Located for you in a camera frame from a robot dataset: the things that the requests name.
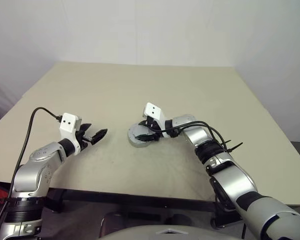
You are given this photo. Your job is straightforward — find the grey rounded robot torso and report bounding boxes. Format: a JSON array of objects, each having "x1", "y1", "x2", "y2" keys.
[{"x1": 99, "y1": 223, "x2": 245, "y2": 240}]

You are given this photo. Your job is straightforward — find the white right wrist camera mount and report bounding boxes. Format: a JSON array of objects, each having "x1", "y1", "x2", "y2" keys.
[{"x1": 142, "y1": 101, "x2": 171, "y2": 139}]

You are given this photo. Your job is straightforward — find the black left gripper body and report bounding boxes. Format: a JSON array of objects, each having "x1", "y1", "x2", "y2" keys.
[{"x1": 76, "y1": 131, "x2": 91, "y2": 151}]

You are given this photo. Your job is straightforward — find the black cable tie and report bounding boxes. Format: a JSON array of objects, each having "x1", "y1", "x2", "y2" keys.
[{"x1": 221, "y1": 139, "x2": 244, "y2": 154}]

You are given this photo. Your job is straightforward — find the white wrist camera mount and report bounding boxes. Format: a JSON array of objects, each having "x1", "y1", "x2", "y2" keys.
[
  {"x1": 142, "y1": 101, "x2": 171, "y2": 139},
  {"x1": 58, "y1": 112, "x2": 84, "y2": 156}
]

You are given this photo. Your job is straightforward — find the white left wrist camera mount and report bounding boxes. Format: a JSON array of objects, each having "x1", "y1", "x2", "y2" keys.
[{"x1": 58, "y1": 112, "x2": 84, "y2": 156}]

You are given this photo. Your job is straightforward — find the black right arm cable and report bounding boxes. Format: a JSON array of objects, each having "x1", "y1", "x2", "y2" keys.
[{"x1": 164, "y1": 120, "x2": 228, "y2": 153}]

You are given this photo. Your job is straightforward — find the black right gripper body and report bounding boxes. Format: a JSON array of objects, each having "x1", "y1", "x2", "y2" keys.
[{"x1": 146, "y1": 116, "x2": 166, "y2": 141}]

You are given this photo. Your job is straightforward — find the black table frame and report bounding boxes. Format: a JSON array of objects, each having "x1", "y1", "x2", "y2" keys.
[{"x1": 43, "y1": 187, "x2": 243, "y2": 228}]

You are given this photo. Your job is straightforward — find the silver motor housing copper windings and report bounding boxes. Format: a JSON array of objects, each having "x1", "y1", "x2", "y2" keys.
[{"x1": 127, "y1": 134, "x2": 157, "y2": 149}]

